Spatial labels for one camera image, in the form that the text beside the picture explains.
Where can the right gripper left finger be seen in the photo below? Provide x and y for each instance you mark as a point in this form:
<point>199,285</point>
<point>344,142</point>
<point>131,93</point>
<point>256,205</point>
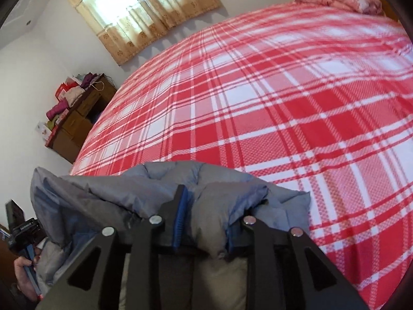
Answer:
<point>94,279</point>

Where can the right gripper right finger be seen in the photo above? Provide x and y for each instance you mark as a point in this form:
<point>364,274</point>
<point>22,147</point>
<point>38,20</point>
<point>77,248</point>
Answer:
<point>287,270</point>

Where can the grey puffer jacket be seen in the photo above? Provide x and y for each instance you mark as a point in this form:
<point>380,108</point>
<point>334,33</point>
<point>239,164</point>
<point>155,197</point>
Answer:
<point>72,209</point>

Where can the person's left hand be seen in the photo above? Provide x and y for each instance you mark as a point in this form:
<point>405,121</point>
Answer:
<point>24,284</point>

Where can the white card box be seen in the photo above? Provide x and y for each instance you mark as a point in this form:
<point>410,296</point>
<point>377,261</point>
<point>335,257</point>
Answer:
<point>43,130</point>

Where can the magenta folded cloth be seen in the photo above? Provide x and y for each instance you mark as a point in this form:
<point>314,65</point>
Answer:
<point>60,107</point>

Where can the beige folded cloth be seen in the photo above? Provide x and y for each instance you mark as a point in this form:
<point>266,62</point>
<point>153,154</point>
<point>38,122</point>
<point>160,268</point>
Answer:
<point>73,95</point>

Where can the brown wooden desk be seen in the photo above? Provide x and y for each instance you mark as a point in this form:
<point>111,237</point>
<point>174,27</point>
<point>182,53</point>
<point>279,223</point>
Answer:
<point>70,133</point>

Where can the red gift box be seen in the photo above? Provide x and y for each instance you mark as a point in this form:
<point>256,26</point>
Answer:
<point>63,89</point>

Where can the purple folded cloth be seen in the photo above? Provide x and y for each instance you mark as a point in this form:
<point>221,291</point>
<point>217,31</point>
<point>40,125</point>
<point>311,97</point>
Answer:
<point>89,79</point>

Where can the red plaid bed sheet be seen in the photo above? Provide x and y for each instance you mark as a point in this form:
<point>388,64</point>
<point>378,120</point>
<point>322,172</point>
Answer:
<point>308,97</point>

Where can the beige window curtain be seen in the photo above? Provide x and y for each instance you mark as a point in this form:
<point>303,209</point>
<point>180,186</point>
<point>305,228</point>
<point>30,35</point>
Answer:
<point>126,27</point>

